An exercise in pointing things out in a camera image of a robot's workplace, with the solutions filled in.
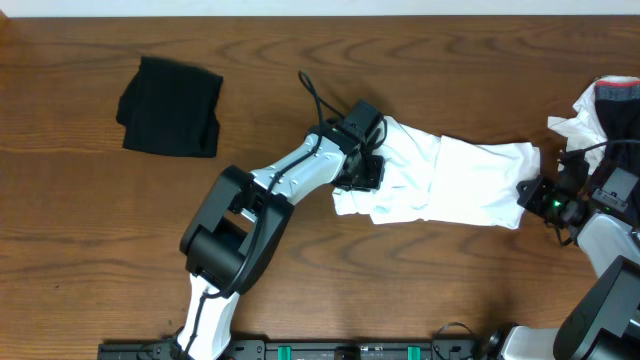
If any white printed t-shirt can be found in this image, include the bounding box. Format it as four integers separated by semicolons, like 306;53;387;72
332;116;541;230

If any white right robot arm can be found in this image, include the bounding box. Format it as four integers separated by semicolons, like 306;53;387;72
496;169;639;360

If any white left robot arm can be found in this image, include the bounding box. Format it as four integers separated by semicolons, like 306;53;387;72
176;125;386;359

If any white crumpled garment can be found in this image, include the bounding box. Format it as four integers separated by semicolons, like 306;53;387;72
547;75;639;151

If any dark navy striped garment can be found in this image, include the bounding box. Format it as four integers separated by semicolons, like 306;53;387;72
594;80;639;174

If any black folded cloth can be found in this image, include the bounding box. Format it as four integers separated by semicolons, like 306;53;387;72
116;56;223;158

